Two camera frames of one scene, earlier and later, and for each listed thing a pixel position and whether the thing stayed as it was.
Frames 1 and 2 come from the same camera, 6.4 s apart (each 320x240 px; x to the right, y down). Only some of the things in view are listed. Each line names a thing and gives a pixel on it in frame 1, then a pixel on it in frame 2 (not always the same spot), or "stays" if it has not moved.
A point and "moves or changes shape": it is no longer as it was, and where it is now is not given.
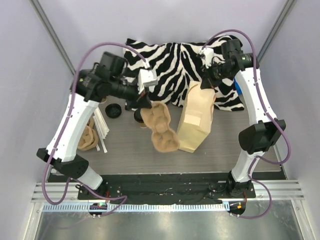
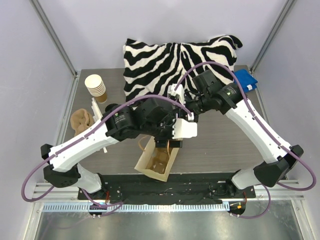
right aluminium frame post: [289, 6] stays
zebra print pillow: [176, 67] stays
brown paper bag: [195, 117] moves or changes shape
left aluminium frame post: [40, 12] stays
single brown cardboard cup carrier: [157, 118] moves or changes shape
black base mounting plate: [163, 189] stays
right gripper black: [208, 80] to [188, 105]
